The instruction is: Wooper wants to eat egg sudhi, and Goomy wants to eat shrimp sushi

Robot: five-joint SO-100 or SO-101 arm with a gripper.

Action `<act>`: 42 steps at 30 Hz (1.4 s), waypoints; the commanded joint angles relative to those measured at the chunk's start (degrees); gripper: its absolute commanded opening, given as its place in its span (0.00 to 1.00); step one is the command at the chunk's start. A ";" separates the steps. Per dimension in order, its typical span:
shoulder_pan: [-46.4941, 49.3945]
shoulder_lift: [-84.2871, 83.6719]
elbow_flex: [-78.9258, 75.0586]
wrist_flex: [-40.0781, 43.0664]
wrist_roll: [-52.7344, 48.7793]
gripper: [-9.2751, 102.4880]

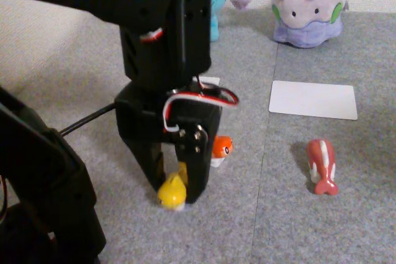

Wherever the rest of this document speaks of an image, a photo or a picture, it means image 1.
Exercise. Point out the yellow egg sushi toy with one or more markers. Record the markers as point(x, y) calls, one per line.
point(170, 191)

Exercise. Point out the orange shrimp sushi toy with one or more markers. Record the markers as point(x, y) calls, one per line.
point(222, 148)

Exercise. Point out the red tuna sushi toy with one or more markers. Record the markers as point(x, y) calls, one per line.
point(321, 162)

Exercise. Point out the purple Goomy plush toy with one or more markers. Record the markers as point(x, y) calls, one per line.
point(306, 13)

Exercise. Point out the gray carpet tile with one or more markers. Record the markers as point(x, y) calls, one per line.
point(355, 189)
point(232, 214)

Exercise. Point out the white rectangular card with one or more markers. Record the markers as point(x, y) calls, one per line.
point(212, 81)
point(312, 100)

